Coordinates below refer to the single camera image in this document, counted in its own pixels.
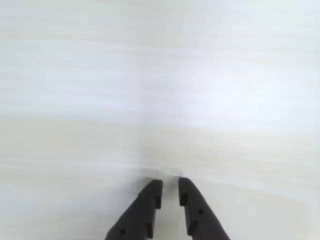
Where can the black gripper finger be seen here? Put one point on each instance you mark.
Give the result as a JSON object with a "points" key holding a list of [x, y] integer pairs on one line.
{"points": [[200, 220], [140, 215]]}

